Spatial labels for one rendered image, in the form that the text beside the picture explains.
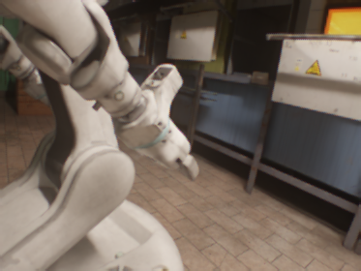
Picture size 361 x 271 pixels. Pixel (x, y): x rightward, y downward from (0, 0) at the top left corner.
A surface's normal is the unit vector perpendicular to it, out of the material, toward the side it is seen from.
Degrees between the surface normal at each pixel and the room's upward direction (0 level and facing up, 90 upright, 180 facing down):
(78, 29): 98
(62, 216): 77
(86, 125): 93
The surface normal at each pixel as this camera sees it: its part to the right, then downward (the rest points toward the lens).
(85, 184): 0.65, 0.21
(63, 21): 0.75, 0.45
